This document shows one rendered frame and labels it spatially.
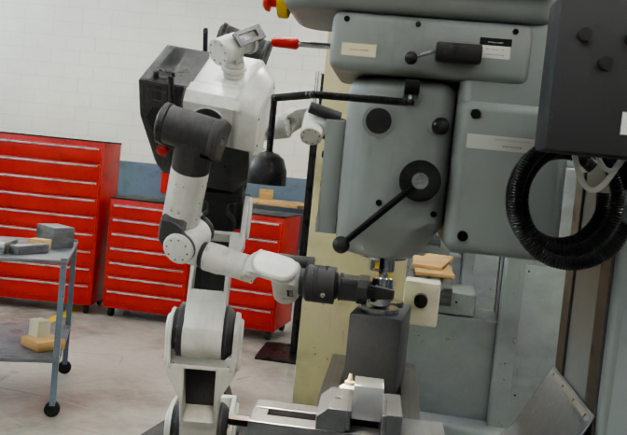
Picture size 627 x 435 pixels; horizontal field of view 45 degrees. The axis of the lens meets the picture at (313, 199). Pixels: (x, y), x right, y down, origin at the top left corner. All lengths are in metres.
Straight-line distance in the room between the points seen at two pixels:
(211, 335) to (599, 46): 1.26
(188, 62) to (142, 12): 9.28
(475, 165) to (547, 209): 0.14
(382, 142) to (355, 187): 0.09
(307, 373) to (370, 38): 2.16
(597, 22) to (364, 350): 0.97
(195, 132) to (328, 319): 1.65
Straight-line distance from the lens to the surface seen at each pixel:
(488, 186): 1.29
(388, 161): 1.30
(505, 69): 1.30
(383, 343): 1.75
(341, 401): 1.37
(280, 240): 5.95
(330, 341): 3.22
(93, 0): 11.51
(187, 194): 1.77
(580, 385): 1.45
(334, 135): 1.39
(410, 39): 1.30
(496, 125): 1.29
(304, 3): 1.32
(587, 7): 1.08
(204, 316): 1.98
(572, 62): 1.07
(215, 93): 1.82
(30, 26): 11.83
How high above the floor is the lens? 1.47
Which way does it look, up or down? 3 degrees down
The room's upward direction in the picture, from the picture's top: 6 degrees clockwise
